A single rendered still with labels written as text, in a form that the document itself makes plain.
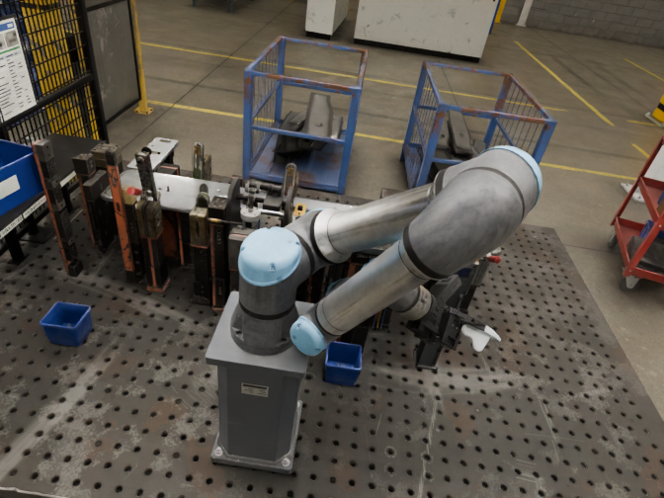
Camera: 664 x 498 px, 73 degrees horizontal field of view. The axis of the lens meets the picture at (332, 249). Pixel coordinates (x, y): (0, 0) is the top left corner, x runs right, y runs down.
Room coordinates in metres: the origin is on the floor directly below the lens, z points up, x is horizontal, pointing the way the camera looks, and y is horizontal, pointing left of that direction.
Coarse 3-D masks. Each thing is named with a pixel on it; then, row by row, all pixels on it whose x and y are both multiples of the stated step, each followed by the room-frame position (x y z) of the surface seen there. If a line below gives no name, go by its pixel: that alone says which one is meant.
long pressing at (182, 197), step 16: (128, 176) 1.40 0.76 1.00; (160, 176) 1.43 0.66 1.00; (176, 176) 1.46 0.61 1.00; (176, 192) 1.34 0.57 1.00; (192, 192) 1.36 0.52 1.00; (208, 192) 1.38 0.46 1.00; (224, 192) 1.40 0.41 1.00; (240, 192) 1.41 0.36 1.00; (176, 208) 1.24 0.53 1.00; (192, 208) 1.25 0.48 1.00; (336, 208) 1.40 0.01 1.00; (496, 256) 1.28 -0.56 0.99
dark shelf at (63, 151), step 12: (60, 144) 1.50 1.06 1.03; (72, 144) 1.51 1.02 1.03; (84, 144) 1.53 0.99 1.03; (96, 144) 1.54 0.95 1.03; (60, 156) 1.41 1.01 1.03; (72, 156) 1.42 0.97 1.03; (60, 168) 1.33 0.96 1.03; (72, 168) 1.34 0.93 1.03; (24, 204) 1.09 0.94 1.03; (36, 204) 1.12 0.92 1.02; (0, 216) 1.01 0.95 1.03; (12, 216) 1.02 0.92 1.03; (24, 216) 1.05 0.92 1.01; (0, 228) 0.96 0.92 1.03; (12, 228) 1.00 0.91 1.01
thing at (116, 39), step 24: (72, 0) 3.44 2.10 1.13; (96, 0) 3.78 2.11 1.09; (120, 0) 4.14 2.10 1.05; (96, 24) 3.72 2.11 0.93; (120, 24) 4.12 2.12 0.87; (96, 48) 3.66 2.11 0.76; (120, 48) 4.07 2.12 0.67; (120, 72) 4.02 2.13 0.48; (120, 96) 3.96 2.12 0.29; (144, 96) 4.36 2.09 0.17
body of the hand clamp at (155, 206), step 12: (144, 204) 1.16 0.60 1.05; (156, 204) 1.18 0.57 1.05; (144, 216) 1.15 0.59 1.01; (156, 216) 1.17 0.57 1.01; (144, 228) 1.15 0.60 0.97; (156, 228) 1.16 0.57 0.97; (144, 240) 1.16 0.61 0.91; (156, 240) 1.16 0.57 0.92; (144, 252) 1.16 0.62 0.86; (156, 252) 1.16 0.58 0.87; (156, 264) 1.16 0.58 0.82; (156, 276) 1.15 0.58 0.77; (156, 288) 1.15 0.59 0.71
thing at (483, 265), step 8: (488, 256) 1.17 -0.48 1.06; (480, 264) 1.16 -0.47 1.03; (488, 264) 1.16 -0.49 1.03; (480, 272) 1.16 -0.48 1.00; (472, 280) 1.16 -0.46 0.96; (480, 280) 1.16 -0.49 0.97; (472, 288) 1.17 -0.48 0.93; (464, 296) 1.17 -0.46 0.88; (464, 304) 1.17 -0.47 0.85; (464, 312) 1.17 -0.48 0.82
